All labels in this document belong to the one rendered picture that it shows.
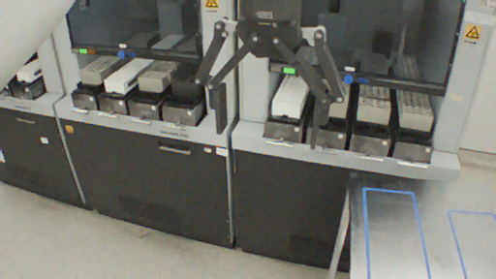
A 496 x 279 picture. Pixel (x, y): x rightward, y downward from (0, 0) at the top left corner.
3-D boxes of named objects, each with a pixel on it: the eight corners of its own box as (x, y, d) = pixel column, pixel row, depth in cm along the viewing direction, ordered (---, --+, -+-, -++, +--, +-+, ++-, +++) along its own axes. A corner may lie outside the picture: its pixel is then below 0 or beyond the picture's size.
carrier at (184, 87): (201, 95, 145) (200, 81, 142) (199, 98, 144) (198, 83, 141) (174, 92, 148) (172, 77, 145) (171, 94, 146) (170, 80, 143)
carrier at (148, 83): (166, 91, 149) (165, 77, 146) (164, 93, 147) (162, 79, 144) (141, 88, 152) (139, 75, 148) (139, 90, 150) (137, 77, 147)
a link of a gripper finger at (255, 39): (263, 40, 44) (255, 32, 44) (208, 95, 51) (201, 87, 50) (270, 31, 48) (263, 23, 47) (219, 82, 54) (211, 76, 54)
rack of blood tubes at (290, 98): (288, 83, 159) (288, 70, 155) (311, 86, 156) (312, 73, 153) (271, 117, 135) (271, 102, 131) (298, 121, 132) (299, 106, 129)
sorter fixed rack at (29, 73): (56, 59, 188) (54, 48, 185) (70, 60, 186) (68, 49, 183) (18, 82, 164) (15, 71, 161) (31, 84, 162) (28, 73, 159)
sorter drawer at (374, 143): (356, 75, 184) (358, 58, 179) (383, 78, 181) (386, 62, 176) (347, 159, 125) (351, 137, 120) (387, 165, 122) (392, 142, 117)
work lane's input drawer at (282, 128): (296, 67, 191) (297, 50, 186) (324, 70, 188) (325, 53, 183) (260, 144, 132) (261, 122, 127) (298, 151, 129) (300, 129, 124)
